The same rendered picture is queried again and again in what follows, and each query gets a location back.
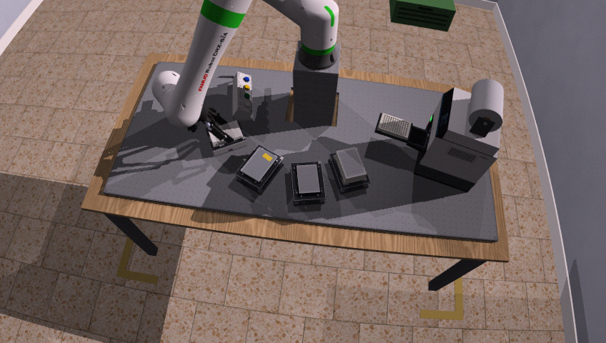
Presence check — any grey cylinder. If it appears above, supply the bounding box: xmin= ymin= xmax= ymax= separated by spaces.
xmin=469 ymin=79 xmax=504 ymax=132

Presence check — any grey button panel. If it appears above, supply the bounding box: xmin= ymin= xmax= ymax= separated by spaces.
xmin=220 ymin=72 xmax=254 ymax=121

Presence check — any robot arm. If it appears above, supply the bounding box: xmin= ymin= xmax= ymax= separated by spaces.
xmin=151 ymin=0 xmax=339 ymax=132

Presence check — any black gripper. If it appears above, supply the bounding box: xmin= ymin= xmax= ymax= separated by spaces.
xmin=198 ymin=102 xmax=234 ymax=144

